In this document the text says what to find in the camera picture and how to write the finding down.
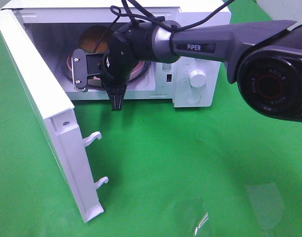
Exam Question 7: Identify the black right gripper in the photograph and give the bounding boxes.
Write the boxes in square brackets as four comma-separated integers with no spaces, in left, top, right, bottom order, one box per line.
[101,24,138,111]

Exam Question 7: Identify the pink round plate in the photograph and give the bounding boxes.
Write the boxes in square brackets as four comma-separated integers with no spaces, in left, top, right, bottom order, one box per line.
[64,53,145,82]

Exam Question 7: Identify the burger with lettuce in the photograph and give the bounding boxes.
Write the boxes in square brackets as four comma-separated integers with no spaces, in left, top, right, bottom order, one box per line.
[79,25,113,53]

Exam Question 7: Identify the white timer knob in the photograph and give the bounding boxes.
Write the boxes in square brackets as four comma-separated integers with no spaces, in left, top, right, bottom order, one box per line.
[189,69,207,88]

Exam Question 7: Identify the white microwave door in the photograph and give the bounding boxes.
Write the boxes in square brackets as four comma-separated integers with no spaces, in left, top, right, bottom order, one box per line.
[0,9,109,223]

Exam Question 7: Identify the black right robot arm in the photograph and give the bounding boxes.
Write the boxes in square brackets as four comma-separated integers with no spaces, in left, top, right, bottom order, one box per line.
[100,20,302,122]

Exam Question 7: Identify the glass turntable plate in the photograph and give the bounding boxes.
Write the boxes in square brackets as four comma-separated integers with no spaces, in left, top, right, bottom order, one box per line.
[62,61,151,88]

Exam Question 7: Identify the white microwave oven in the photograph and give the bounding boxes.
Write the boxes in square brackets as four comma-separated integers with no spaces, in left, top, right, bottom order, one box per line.
[0,0,220,107]

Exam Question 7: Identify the round white door button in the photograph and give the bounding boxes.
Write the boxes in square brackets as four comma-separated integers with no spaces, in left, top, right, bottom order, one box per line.
[186,92,201,105]

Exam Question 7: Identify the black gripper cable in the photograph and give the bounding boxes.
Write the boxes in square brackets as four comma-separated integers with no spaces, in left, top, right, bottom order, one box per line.
[93,0,235,54]

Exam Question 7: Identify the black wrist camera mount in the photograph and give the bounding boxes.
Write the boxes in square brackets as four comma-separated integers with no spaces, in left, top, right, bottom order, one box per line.
[72,48,106,92]

